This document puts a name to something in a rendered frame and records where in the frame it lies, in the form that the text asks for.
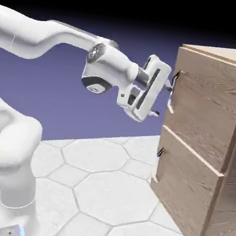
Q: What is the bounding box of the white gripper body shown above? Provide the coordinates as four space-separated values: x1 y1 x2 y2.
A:
130 52 174 126

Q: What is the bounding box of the light wood large cabinet door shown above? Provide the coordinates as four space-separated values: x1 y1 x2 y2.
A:
157 46 236 176

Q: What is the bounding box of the light wood cabinet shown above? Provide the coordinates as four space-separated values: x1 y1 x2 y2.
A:
143 39 236 236

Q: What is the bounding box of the light wood small cabinet door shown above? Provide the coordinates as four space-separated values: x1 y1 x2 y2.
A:
143 124 231 236

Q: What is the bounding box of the long curved metal handle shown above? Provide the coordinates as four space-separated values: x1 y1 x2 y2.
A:
166 69 182 115

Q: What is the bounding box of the short curved metal handle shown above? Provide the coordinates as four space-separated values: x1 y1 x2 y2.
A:
151 146 165 183

